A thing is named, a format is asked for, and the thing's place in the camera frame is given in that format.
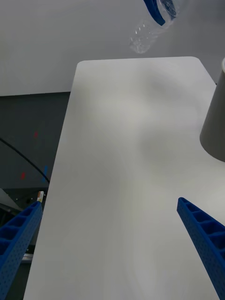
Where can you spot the clear bottle with green cap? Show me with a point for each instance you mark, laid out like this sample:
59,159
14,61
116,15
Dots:
143,35

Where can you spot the grey plastic bin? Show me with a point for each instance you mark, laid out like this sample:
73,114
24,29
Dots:
216,122

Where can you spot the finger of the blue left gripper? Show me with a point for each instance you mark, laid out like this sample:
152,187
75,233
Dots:
170,9
156,14

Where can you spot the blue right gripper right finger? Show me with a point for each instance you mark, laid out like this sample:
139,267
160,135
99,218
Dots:
206,239

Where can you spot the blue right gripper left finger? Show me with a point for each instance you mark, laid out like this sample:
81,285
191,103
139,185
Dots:
18,243

